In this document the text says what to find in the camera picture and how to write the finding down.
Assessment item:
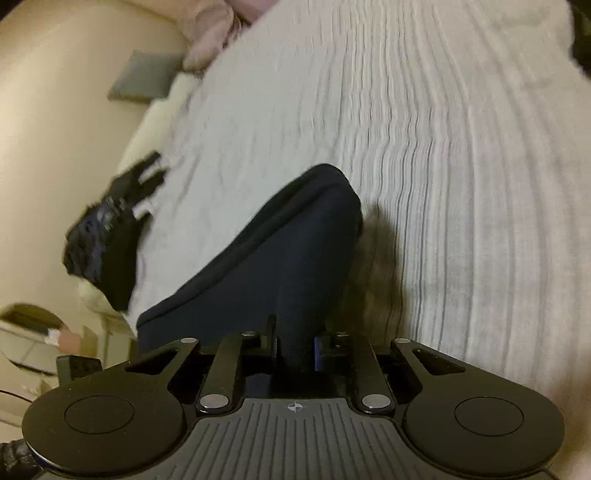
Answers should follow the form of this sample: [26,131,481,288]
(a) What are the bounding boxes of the oval mirror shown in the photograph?
[0,302,66,372]

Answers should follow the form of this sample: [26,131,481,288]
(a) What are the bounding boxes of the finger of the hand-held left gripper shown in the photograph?
[115,150,162,188]
[133,167,169,202]

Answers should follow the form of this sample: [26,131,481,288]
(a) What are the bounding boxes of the grey pillow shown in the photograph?
[107,50,186,101]

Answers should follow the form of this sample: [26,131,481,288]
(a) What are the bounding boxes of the pink tissue box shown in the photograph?
[59,329,85,354]

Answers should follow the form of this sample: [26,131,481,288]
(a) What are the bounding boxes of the long white pillow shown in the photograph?
[117,73,205,174]

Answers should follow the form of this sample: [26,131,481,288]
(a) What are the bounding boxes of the striped grey bed sheet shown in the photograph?
[129,0,591,402]

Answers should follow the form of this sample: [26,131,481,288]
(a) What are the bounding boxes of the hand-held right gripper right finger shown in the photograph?
[314,331,467,414]

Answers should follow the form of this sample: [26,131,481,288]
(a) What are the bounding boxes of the black box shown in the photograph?
[55,354,103,385]

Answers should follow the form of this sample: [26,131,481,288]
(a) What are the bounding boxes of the dark navy ribbed-cuff pants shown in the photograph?
[136,163,365,371]

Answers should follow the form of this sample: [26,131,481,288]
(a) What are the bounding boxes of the person's black clothing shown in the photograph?
[0,438,43,480]

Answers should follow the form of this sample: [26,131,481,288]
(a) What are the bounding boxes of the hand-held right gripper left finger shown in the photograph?
[122,314,282,414]

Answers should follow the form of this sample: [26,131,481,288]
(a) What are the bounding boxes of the small white pillow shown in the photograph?
[75,276,138,326]

